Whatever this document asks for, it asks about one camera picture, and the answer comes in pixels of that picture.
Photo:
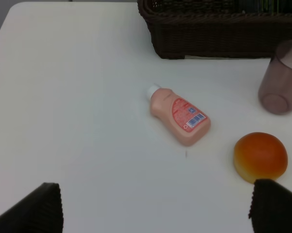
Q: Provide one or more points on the pink lotion bottle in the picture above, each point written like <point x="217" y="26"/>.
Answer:
<point x="186" y="122"/>

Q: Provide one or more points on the translucent purple plastic cup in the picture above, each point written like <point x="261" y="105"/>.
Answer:
<point x="275" y="92"/>

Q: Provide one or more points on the dark brown wicker basket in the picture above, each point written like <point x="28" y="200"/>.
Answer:
<point x="213" y="28"/>

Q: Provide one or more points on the round bread bun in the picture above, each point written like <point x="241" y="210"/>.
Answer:
<point x="260" y="156"/>

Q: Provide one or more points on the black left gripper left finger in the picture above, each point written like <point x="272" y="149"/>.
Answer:
<point x="39" y="212"/>

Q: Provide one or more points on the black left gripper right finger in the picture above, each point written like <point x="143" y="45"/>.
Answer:
<point x="271" y="207"/>

